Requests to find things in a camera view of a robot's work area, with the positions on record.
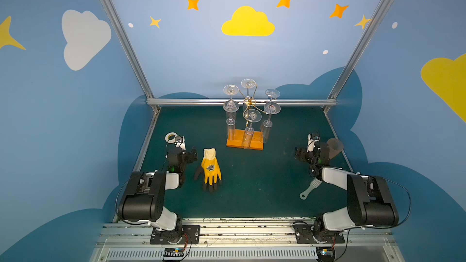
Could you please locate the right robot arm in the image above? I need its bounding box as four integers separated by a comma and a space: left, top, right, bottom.
295, 140, 412, 243

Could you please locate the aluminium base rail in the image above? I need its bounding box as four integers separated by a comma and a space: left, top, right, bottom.
90, 217, 404, 262

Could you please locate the white plastic brush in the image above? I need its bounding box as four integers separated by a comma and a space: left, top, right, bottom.
299, 178, 322, 200

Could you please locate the right controller board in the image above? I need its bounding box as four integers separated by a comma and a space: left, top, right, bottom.
316, 247, 336, 262

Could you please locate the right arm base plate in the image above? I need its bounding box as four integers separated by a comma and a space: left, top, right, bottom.
292, 223, 345, 244

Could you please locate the left aluminium frame post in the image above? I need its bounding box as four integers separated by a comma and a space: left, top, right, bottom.
100, 0, 154, 100

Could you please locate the gold wire glass rack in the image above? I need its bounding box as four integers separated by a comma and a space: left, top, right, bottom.
223, 78, 281, 150

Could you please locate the aluminium frame post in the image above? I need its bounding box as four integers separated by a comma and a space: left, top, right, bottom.
323, 0, 394, 115
100, 0, 154, 100

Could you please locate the white tape roll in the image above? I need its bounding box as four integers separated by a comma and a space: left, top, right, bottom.
165, 132, 178, 144

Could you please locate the horizontal aluminium frame bar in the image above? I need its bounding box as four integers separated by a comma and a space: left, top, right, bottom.
146, 97, 338, 107

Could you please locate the translucent brown plastic cup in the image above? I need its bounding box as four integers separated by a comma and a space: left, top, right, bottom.
326, 138, 344, 160

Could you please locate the yellow black work glove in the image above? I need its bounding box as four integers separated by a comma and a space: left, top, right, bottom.
194, 148, 222, 193

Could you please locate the clear flute glass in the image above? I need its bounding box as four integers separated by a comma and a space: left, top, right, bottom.
223, 99, 239, 141
241, 109, 262, 149
264, 89, 281, 116
241, 78, 257, 114
223, 84, 239, 113
261, 101, 281, 144

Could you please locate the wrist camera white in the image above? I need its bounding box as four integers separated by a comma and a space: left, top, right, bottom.
174, 135, 186, 151
307, 133, 320, 152

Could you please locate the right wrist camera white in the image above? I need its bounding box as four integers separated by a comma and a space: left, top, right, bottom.
307, 133, 320, 152

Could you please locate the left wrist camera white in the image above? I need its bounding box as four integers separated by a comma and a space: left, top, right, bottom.
174, 135, 186, 151

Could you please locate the right aluminium frame post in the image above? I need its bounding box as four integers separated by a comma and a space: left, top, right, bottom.
323, 0, 394, 115

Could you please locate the left controller board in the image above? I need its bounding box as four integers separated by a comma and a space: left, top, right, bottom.
161, 247, 188, 262

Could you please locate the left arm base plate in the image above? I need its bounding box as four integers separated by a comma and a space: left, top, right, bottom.
149, 224, 200, 245

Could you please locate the controller board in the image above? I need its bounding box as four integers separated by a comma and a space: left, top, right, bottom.
316, 247, 336, 262
161, 247, 188, 262

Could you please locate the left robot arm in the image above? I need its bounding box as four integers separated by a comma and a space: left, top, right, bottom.
116, 147, 197, 245

